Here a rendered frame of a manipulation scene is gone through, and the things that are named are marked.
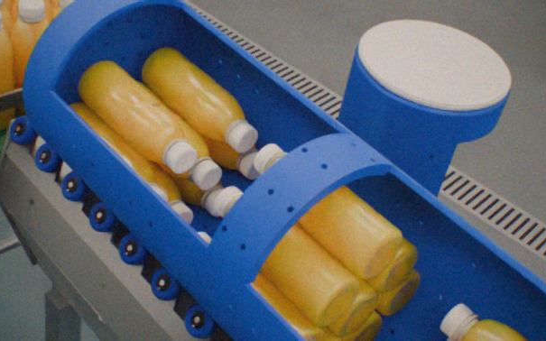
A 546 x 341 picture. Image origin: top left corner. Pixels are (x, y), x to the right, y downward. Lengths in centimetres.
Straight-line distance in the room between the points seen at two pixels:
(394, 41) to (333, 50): 195
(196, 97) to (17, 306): 132
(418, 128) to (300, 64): 196
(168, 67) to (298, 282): 42
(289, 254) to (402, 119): 58
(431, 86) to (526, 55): 243
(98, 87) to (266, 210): 35
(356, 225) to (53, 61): 47
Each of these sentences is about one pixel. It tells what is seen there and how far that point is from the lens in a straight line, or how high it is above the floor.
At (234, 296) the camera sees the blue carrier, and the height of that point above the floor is 111.
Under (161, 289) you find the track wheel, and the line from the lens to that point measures 116.
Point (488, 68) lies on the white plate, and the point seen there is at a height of 104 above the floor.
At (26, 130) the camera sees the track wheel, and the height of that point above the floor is 97.
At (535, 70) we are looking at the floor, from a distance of 385.
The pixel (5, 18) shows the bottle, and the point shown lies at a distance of 147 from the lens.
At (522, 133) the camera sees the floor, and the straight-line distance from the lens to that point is 342.
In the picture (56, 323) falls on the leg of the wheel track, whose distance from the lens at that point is 161.
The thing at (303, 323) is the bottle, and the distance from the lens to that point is 98.
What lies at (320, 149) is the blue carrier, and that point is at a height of 123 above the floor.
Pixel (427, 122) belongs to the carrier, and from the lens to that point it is 150.
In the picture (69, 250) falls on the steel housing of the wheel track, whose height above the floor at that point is 87.
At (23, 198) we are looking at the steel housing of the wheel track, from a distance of 142.
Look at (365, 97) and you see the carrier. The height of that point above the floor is 98.
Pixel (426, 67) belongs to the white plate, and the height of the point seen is 104.
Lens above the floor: 183
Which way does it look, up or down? 39 degrees down
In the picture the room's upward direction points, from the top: 12 degrees clockwise
